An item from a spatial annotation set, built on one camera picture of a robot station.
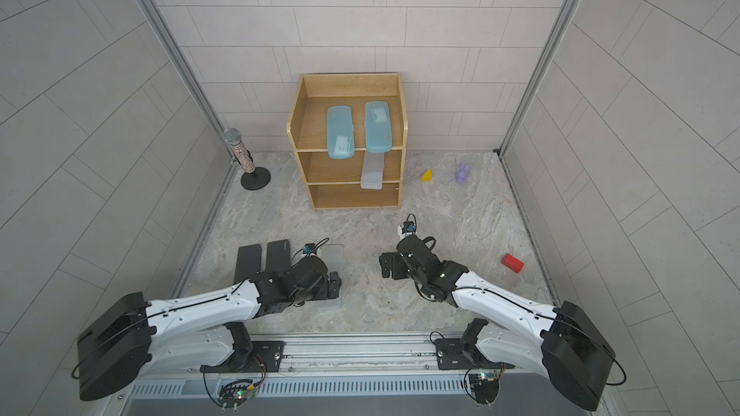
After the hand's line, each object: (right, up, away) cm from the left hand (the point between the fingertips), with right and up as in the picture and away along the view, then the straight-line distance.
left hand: (336, 284), depth 83 cm
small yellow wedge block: (+30, +31, +25) cm, 50 cm away
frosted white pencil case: (+10, +34, +6) cm, 36 cm away
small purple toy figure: (+43, +32, +22) cm, 58 cm away
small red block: (+52, +6, +2) cm, 52 cm away
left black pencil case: (-27, +5, +4) cm, 28 cm away
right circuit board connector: (+39, -20, -14) cm, 45 cm away
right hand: (+16, +8, -1) cm, 18 cm away
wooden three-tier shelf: (-1, +29, +4) cm, 29 cm away
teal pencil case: (+12, +46, -2) cm, 48 cm away
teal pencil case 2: (+1, +45, -2) cm, 45 cm away
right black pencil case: (-19, +6, +6) cm, 21 cm away
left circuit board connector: (-20, -18, -18) cm, 32 cm away
